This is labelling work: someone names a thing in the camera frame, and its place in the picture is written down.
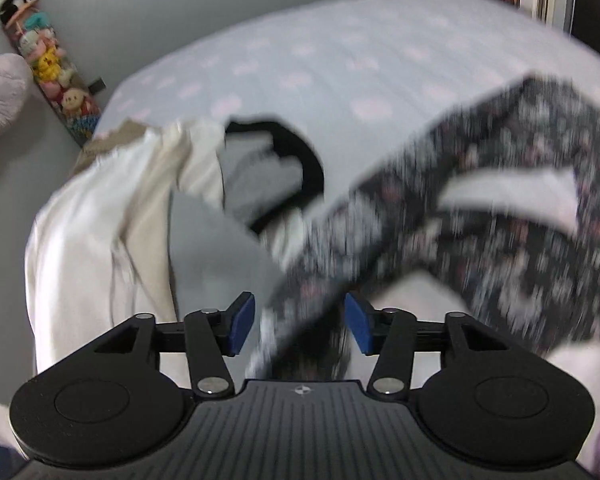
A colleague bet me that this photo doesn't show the dark floral jeans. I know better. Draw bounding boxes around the dark floral jeans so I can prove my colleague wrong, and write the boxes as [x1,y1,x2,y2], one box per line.
[247,77,600,380]

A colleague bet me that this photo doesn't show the white cream garment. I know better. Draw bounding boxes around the white cream garment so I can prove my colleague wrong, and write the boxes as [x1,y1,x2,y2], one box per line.
[24,119,225,372]

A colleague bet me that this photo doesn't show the black and grey garment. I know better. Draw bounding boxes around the black and grey garment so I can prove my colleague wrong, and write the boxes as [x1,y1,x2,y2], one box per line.
[218,118,325,234]

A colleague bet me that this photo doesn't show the polka dot bed sheet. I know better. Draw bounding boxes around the polka dot bed sheet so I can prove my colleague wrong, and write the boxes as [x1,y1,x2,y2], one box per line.
[0,0,600,470]

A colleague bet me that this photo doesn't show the plush toy tube holder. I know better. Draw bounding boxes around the plush toy tube holder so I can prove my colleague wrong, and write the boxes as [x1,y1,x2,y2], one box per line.
[3,0,102,146]

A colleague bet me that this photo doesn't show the wall socket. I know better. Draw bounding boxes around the wall socket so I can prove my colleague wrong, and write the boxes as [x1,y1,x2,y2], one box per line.
[88,78,106,96]

